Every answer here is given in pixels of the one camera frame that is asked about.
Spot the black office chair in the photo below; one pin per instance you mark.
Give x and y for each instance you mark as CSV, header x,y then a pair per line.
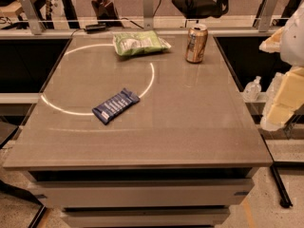
x,y
201,9

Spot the green chip bag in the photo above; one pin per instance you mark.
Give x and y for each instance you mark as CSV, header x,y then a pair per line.
x,y
136,43

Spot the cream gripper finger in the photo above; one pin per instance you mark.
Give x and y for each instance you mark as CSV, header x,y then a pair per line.
x,y
272,44
288,99

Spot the lower cabinet drawer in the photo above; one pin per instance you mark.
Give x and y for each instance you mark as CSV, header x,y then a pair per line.
x,y
140,218

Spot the dark brown box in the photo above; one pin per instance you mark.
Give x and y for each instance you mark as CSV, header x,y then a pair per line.
x,y
106,13

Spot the right metal bracket post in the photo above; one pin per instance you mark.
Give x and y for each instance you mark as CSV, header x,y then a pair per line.
x,y
265,18

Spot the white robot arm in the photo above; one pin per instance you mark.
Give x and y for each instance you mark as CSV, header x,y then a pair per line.
x,y
292,40

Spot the left metal bracket post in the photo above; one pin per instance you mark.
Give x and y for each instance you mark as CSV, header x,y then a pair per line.
x,y
35,25

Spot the blue rxbar wrapper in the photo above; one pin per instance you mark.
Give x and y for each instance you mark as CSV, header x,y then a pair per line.
x,y
114,106

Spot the metal bracket post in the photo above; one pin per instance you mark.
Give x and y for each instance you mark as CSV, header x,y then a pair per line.
x,y
147,14
35,25
265,18

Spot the cabinet drawer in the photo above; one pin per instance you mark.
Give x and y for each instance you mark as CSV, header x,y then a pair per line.
x,y
148,193
140,218

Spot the upper cabinet drawer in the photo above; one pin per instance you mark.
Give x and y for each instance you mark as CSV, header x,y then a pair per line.
x,y
148,193

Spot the black power adapter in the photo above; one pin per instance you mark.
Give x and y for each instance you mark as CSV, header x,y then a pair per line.
x,y
95,28

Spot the middle metal bracket post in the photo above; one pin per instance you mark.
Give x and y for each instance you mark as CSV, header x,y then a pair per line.
x,y
147,14

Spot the orange soda can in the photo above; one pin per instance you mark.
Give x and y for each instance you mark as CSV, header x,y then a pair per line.
x,y
196,43

